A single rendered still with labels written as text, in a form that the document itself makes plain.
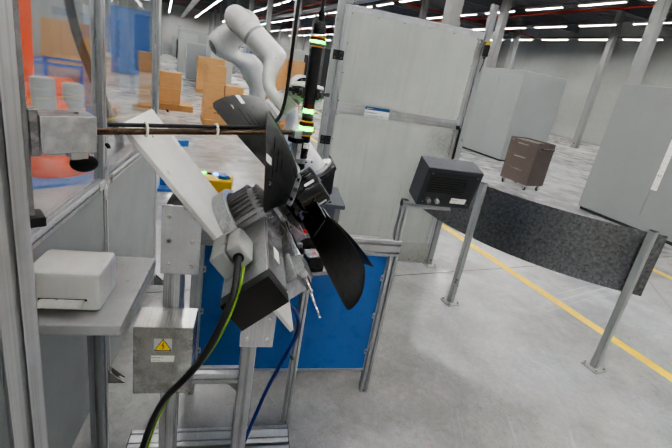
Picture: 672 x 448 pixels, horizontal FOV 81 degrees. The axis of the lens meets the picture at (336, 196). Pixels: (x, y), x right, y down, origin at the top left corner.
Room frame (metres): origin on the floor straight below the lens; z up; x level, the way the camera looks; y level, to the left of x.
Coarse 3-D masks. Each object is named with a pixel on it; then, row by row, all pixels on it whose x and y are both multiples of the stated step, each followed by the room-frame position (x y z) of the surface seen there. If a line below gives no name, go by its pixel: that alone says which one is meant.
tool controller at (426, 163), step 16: (432, 160) 1.68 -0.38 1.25; (448, 160) 1.72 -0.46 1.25; (416, 176) 1.71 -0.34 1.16; (432, 176) 1.62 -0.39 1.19; (448, 176) 1.64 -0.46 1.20; (464, 176) 1.65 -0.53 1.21; (480, 176) 1.67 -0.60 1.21; (416, 192) 1.67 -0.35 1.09; (432, 192) 1.65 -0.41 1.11; (448, 192) 1.66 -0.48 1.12; (464, 192) 1.68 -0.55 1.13; (464, 208) 1.71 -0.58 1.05
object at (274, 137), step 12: (276, 132) 0.89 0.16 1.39; (276, 144) 0.87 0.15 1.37; (276, 156) 0.86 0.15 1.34; (288, 156) 0.95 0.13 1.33; (276, 168) 0.86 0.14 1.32; (288, 168) 0.93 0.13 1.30; (264, 180) 0.78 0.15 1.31; (276, 180) 0.86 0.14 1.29; (288, 180) 0.94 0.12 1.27; (264, 192) 0.77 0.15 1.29; (276, 192) 0.86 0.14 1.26; (288, 192) 0.97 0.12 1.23; (264, 204) 0.76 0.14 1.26; (276, 204) 0.88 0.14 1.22
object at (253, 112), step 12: (228, 96) 1.15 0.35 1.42; (240, 96) 1.19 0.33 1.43; (252, 96) 1.24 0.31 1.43; (216, 108) 1.08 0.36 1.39; (228, 108) 1.11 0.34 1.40; (240, 108) 1.15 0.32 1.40; (252, 108) 1.19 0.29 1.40; (264, 108) 1.24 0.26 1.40; (228, 120) 1.09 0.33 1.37; (240, 120) 1.12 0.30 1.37; (252, 120) 1.15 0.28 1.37; (264, 120) 1.18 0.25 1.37; (252, 144) 1.10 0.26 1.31; (264, 144) 1.12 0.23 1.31; (264, 156) 1.10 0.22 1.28
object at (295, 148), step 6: (294, 132) 1.15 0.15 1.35; (300, 132) 1.16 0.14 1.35; (288, 138) 1.17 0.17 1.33; (294, 138) 1.15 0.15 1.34; (300, 138) 1.16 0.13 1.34; (294, 144) 1.17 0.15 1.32; (300, 144) 1.17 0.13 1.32; (294, 150) 1.17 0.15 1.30; (300, 150) 1.17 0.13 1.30; (294, 156) 1.16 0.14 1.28; (300, 162) 1.16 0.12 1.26; (306, 162) 1.17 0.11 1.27; (312, 162) 1.18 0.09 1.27
